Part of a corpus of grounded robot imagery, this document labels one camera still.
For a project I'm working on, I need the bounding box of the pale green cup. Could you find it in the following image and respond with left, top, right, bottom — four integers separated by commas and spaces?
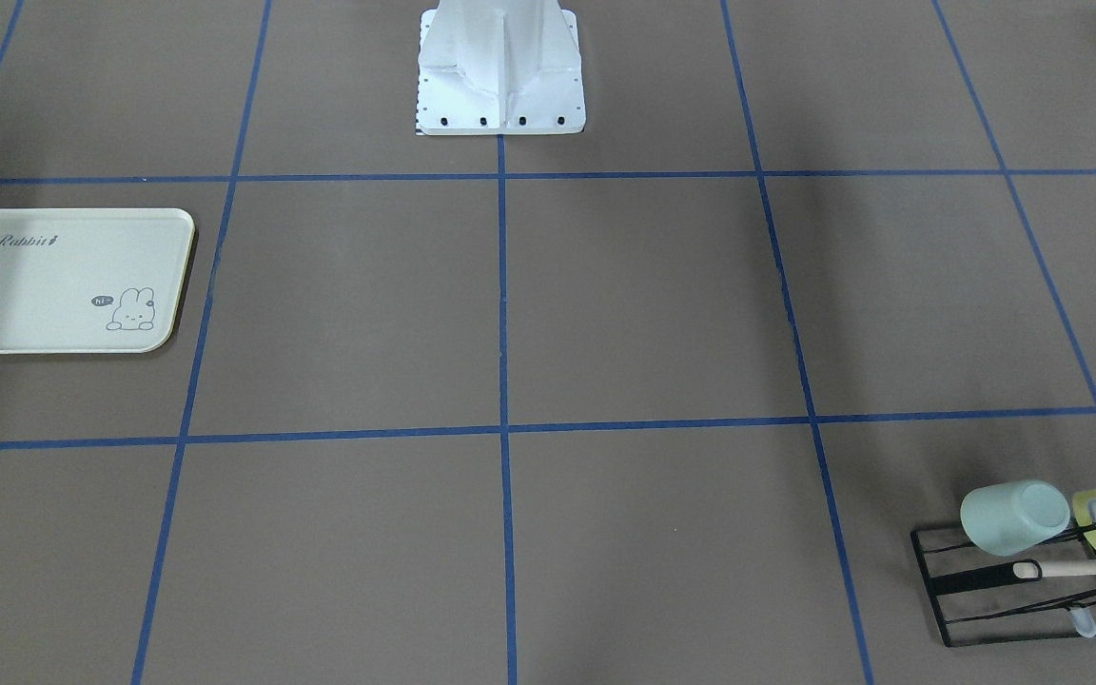
958, 479, 1071, 557

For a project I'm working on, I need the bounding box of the cream rabbit tray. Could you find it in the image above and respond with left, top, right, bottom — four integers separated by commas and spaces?
0, 208, 196, 355

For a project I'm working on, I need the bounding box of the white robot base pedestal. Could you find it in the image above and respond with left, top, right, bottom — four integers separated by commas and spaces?
415, 1, 587, 136

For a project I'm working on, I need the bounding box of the black wire cup rack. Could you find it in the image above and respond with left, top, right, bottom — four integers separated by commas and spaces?
910, 499, 1096, 649

